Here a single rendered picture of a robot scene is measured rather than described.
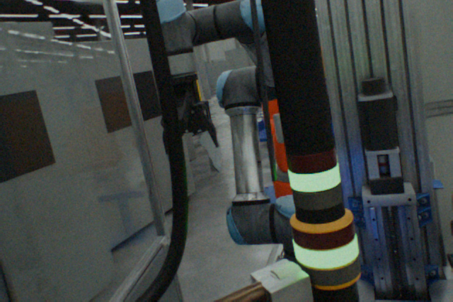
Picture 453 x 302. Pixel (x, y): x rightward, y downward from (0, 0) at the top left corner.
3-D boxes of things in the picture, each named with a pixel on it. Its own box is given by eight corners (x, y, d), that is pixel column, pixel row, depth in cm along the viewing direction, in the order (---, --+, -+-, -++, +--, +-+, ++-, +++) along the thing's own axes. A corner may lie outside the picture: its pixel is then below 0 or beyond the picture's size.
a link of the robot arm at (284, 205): (322, 252, 110) (314, 206, 107) (273, 254, 114) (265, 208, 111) (324, 232, 121) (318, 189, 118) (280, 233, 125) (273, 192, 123)
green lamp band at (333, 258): (320, 276, 26) (317, 258, 26) (284, 251, 30) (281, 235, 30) (372, 252, 27) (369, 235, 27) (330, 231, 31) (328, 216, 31)
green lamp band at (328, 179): (309, 196, 26) (306, 177, 25) (282, 184, 29) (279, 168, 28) (350, 181, 27) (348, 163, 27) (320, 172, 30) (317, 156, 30)
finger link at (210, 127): (224, 142, 82) (202, 106, 82) (223, 143, 81) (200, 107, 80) (206, 153, 84) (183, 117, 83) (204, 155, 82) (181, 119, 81)
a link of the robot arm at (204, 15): (229, 40, 94) (215, 41, 83) (186, 49, 97) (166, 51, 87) (224, 6, 92) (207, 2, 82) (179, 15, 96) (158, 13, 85)
